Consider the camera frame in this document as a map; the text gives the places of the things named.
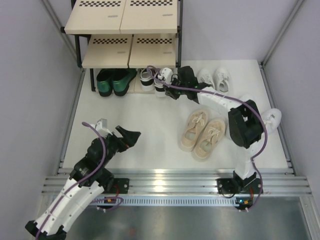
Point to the beige lace sneaker right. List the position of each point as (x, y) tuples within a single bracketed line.
[(211, 136)]

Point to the white grey sneaker right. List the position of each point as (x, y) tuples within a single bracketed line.
[(221, 79)]

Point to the black white sneaker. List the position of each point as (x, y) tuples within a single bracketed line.
[(146, 81), (158, 83)]

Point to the aluminium frame post left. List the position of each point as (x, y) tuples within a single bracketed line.
[(57, 24)]

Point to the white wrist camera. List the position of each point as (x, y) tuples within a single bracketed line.
[(166, 74), (102, 127)]

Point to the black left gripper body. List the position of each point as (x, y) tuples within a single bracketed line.
[(115, 144)]

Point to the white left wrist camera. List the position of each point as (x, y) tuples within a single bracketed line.
[(102, 127)]

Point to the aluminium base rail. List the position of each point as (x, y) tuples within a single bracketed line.
[(200, 187)]

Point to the white leather sneaker left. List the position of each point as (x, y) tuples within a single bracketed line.
[(235, 104)]

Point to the green loafer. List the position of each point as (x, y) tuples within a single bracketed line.
[(104, 82), (121, 80)]

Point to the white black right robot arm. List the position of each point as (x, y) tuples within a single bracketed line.
[(240, 121)]

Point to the white leather sneaker right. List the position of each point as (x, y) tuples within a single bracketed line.
[(271, 119)]

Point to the white grey sneaker left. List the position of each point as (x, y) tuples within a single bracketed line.
[(204, 76)]

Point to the aluminium frame post right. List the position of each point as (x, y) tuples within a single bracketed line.
[(298, 5)]

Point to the beige lace sneaker left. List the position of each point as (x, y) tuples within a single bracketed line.
[(196, 123)]

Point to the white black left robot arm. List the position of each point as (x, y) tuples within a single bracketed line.
[(88, 179)]

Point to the white leather sneaker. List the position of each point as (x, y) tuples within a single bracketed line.
[(235, 104), (271, 119)]

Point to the aluminium frame post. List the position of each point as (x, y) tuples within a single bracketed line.
[(298, 5), (57, 24)]

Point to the beige lace sneaker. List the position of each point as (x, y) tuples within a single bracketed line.
[(211, 136), (196, 123)]

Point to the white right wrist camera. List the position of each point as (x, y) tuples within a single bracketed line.
[(166, 74)]

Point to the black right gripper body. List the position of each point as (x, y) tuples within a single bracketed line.
[(181, 92)]

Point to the black beige shoe shelf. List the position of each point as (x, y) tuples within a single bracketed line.
[(120, 34)]

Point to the white grey sneaker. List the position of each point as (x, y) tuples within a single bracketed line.
[(221, 79), (204, 76)]

